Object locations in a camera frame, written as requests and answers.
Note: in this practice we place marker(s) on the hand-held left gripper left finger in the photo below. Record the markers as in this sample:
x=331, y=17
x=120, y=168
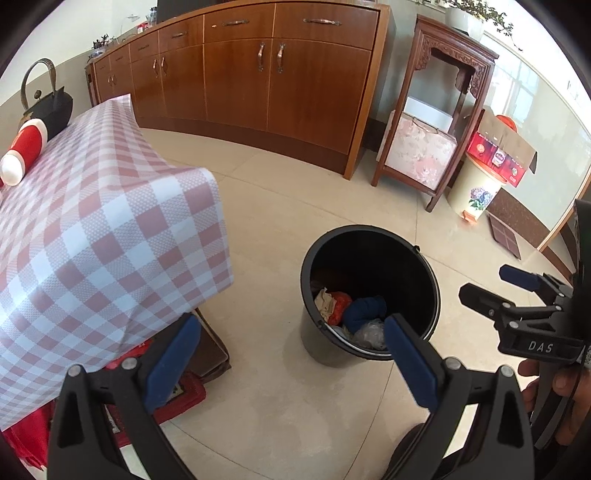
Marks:
x=171, y=364

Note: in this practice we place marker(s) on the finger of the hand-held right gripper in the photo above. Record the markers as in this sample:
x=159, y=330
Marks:
x=480, y=302
x=517, y=275

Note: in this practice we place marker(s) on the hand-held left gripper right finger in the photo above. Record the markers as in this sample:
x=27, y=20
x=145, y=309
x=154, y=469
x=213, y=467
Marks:
x=413, y=364

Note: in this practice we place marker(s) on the clear plastic bag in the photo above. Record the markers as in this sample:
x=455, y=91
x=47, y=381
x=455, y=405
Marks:
x=371, y=334

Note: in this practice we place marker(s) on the blue towel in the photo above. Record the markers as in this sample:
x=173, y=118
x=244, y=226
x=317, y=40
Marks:
x=364, y=311

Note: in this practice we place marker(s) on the orange plastic bag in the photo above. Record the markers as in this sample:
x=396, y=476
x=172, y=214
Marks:
x=341, y=304

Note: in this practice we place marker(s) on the brown paper bag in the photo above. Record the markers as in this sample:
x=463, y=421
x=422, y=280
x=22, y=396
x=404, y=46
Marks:
x=325, y=304

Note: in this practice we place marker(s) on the black plastic bucket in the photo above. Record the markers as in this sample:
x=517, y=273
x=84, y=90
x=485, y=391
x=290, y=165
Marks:
x=369, y=258

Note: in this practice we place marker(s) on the red paper cup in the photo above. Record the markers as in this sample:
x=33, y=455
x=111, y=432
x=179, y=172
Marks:
x=30, y=143

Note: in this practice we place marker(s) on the person's right hand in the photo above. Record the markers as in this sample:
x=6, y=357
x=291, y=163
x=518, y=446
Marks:
x=575, y=397

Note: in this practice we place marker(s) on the brown floor mat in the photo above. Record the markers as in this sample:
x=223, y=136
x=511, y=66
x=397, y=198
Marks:
x=505, y=237

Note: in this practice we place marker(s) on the dark wooden table base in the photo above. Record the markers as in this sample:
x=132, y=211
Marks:
x=210, y=350

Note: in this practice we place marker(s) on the cream floral pedal bin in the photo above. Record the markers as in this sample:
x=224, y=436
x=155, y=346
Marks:
x=475, y=194

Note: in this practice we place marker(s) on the cardboard box with red print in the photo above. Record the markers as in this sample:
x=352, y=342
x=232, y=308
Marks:
x=503, y=152

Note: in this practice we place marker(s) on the pink checkered tablecloth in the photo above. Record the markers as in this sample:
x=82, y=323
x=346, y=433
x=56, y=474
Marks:
x=106, y=230

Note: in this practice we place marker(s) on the orange item in cardboard box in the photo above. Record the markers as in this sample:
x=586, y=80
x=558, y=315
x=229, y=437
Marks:
x=507, y=122

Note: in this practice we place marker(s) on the pink floral bag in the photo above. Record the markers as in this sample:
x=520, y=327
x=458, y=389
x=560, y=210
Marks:
x=418, y=154

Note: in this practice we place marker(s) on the red bag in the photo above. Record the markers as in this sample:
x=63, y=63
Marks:
x=27, y=443

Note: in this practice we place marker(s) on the white box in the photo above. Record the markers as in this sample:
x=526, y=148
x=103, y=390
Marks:
x=427, y=113

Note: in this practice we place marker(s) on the carved wooden stand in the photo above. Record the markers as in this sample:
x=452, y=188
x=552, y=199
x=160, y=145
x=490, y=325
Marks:
x=455, y=50

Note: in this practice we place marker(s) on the trailing green plant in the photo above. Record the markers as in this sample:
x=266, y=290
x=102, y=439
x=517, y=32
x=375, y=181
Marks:
x=498, y=18

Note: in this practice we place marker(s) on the white plant pot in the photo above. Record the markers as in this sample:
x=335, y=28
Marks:
x=461, y=21

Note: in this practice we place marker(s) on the black iron teapot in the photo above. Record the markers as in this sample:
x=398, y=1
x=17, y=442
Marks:
x=51, y=106

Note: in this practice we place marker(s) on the brown wooden sideboard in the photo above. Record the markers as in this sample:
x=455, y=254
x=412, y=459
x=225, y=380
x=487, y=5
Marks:
x=277, y=83

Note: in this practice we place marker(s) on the small potted succulent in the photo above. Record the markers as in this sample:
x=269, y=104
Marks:
x=101, y=42

